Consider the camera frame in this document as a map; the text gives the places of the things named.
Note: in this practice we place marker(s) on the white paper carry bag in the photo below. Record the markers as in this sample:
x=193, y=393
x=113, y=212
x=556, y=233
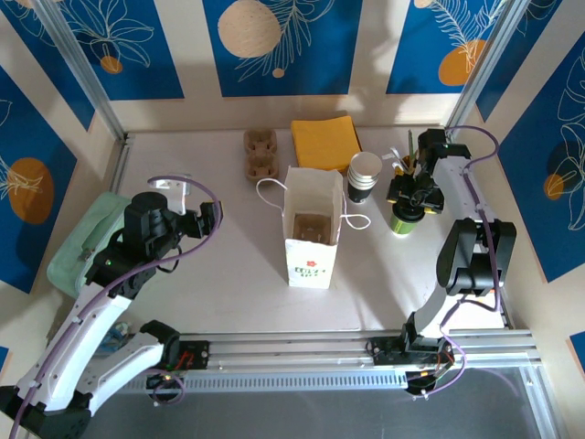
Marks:
x=311, y=260

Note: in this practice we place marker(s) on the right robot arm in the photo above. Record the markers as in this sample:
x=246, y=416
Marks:
x=471, y=256

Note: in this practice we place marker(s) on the white wrapped stirrer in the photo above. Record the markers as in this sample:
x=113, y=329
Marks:
x=395, y=153

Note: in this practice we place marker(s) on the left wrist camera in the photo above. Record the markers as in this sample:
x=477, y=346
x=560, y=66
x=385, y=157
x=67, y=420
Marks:
x=176, y=183

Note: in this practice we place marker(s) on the stack of paper cups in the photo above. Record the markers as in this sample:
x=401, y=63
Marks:
x=364, y=167

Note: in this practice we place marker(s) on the stack of yellow napkins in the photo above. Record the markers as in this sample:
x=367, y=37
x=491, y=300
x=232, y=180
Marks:
x=324, y=139

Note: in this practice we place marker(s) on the green zippered pouch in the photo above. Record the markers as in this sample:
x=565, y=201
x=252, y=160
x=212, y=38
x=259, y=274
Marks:
x=77, y=247

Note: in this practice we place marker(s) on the stack of cardboard cup carriers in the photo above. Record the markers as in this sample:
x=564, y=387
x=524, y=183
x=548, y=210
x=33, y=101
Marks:
x=260, y=155

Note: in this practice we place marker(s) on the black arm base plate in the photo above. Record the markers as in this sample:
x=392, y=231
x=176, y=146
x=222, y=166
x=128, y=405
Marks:
x=388, y=350
x=196, y=354

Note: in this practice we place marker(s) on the aluminium frame post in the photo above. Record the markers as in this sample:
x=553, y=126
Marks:
x=489, y=55
x=73, y=50

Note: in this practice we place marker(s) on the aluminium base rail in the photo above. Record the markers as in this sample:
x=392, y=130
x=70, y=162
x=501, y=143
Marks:
x=292, y=350

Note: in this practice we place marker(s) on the green paper cup black lid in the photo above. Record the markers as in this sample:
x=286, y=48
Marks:
x=402, y=226

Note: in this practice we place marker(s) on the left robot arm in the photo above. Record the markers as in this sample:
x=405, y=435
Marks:
x=87, y=329

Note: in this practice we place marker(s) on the thin green stirrer stick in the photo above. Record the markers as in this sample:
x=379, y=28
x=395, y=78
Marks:
x=411, y=144

